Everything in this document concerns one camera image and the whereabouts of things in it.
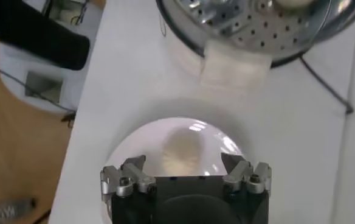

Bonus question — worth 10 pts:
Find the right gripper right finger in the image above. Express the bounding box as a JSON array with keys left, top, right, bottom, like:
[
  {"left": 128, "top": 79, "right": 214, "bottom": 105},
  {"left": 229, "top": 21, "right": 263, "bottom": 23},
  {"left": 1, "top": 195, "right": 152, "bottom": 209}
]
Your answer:
[{"left": 221, "top": 152, "right": 272, "bottom": 195}]

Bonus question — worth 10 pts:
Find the thin black floor cable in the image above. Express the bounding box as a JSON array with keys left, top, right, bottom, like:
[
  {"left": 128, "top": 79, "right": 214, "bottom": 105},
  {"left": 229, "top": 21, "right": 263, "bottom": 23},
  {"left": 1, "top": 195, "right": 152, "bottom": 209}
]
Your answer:
[{"left": 0, "top": 60, "right": 77, "bottom": 128}]

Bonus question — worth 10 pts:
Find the white electric cooker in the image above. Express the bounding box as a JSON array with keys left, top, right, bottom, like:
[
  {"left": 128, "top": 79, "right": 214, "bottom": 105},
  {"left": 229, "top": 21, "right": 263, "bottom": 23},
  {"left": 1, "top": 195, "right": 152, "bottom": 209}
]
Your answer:
[{"left": 157, "top": 0, "right": 355, "bottom": 91}]

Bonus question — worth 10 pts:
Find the white round plate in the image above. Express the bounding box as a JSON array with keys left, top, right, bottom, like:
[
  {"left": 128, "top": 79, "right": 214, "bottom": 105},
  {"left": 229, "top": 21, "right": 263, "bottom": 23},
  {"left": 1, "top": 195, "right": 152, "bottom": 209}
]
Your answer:
[{"left": 100, "top": 117, "right": 248, "bottom": 224}]

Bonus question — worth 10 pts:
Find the black cooker power cable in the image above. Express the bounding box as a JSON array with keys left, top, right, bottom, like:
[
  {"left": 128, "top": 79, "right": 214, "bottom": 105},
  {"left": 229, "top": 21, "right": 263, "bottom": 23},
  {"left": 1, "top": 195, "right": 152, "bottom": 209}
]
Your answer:
[{"left": 297, "top": 54, "right": 354, "bottom": 115}]

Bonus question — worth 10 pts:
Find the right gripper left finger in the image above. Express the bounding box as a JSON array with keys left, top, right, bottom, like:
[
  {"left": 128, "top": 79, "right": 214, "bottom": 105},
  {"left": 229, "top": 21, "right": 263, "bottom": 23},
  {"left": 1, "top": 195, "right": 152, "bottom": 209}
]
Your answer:
[{"left": 100, "top": 154, "right": 157, "bottom": 203}]

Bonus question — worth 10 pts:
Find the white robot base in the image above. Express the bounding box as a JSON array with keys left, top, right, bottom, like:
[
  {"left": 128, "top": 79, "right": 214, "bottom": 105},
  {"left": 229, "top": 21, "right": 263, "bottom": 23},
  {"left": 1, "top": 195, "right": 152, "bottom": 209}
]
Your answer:
[{"left": 0, "top": 0, "right": 104, "bottom": 115}]

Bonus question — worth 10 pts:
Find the stainless steel steamer basket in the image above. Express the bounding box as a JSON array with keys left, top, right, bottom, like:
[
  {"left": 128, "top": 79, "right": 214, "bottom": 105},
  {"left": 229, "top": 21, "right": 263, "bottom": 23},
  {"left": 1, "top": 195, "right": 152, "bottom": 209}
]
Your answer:
[{"left": 156, "top": 0, "right": 355, "bottom": 89}]

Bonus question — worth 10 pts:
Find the white steamed baozi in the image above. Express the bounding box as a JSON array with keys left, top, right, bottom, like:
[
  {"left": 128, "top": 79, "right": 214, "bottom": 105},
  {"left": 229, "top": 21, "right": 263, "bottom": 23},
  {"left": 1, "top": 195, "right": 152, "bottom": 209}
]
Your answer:
[
  {"left": 160, "top": 129, "right": 204, "bottom": 177},
  {"left": 273, "top": 0, "right": 315, "bottom": 9}
]

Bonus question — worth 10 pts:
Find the black robot torso part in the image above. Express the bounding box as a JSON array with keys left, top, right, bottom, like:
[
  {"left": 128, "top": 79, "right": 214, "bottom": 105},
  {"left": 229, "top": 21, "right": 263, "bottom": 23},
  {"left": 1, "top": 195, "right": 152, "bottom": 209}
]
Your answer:
[{"left": 0, "top": 0, "right": 91, "bottom": 71}]

